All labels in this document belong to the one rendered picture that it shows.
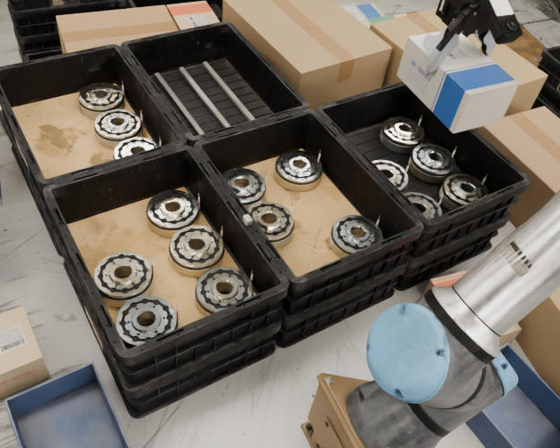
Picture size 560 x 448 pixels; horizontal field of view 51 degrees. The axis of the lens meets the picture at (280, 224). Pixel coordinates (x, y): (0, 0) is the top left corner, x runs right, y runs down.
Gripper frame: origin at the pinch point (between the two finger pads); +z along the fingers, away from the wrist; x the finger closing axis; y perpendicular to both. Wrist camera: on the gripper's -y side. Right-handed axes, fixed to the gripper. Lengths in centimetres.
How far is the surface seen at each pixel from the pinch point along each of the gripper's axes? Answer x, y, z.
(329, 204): 24.2, -1.2, 27.9
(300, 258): 36.9, -12.3, 27.9
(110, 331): 75, -21, 18
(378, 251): 27.4, -22.3, 18.4
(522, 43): -203, 142, 109
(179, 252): 59, -5, 25
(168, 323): 66, -19, 25
